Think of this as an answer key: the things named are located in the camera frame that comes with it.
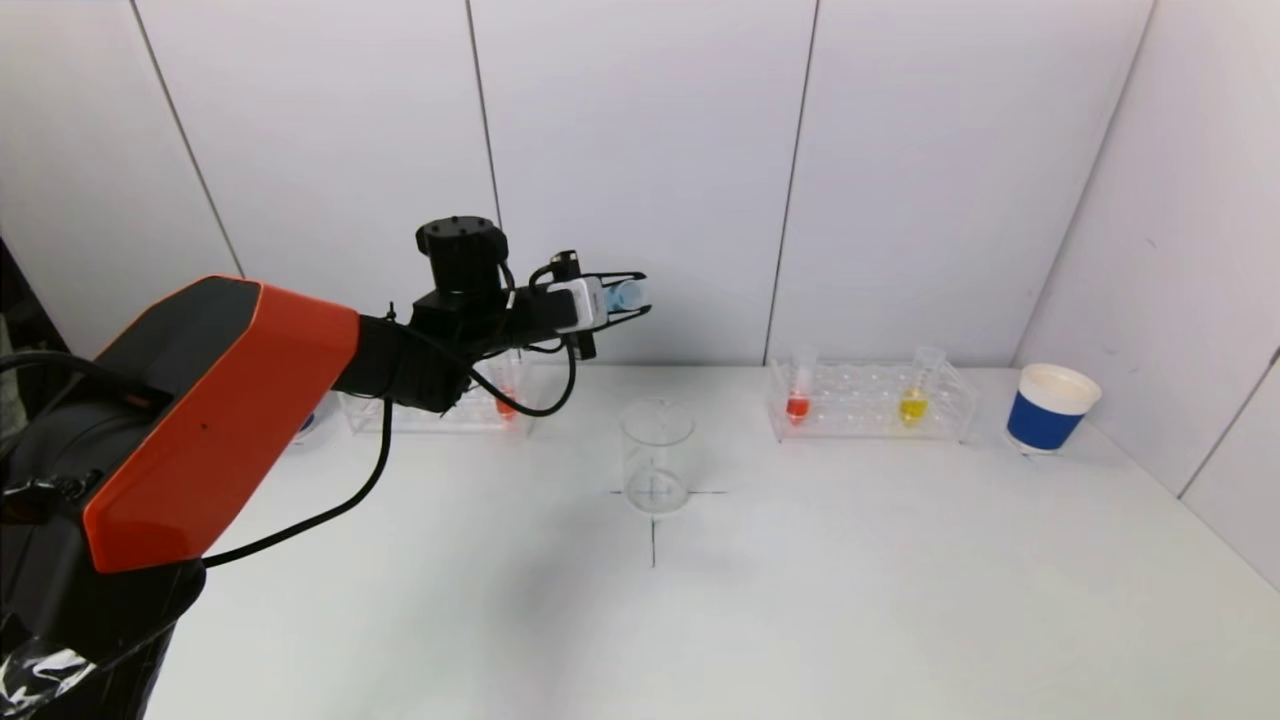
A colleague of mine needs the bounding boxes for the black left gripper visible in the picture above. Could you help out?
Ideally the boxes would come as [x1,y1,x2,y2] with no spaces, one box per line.
[513,250,652,360]

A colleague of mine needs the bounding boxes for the test tube with red pigment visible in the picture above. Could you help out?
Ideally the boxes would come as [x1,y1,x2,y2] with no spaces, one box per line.
[785,346,819,426]
[492,360,522,422]

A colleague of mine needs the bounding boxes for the clear glass beaker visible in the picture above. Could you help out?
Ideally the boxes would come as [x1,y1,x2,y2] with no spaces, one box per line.
[620,399,696,515]

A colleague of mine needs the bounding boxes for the clear acrylic test tube rack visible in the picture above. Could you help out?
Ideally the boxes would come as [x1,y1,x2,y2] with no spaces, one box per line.
[765,360,978,444]
[340,352,538,438]

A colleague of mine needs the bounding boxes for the test tube with yellow pigment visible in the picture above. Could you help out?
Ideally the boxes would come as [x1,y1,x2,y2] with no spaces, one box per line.
[897,346,945,428]

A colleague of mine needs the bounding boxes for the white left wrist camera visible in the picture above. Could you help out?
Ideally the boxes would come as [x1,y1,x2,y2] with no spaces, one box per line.
[548,276,609,334]

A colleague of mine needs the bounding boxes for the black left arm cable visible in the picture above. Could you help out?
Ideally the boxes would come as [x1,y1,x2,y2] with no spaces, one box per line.
[200,262,581,569]

